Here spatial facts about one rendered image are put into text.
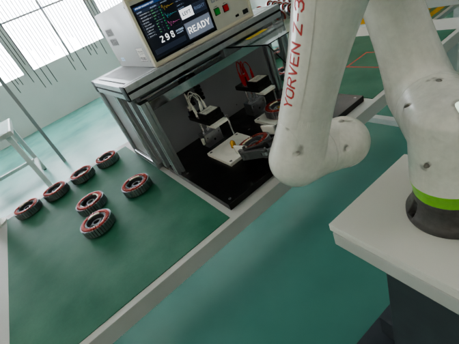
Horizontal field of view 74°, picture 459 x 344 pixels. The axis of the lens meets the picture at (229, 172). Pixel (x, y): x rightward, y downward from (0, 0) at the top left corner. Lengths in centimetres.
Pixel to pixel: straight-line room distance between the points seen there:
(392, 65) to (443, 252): 35
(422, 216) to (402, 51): 31
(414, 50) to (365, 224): 35
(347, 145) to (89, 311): 71
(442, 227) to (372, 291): 88
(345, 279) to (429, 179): 101
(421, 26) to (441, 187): 28
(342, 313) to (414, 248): 85
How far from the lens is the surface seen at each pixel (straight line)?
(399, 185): 80
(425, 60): 69
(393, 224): 71
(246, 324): 155
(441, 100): 59
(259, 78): 120
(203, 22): 115
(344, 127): 65
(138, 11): 106
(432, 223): 68
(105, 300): 88
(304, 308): 151
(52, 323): 96
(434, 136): 56
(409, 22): 66
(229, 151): 108
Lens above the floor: 130
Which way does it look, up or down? 32 degrees down
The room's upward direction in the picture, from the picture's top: 24 degrees counter-clockwise
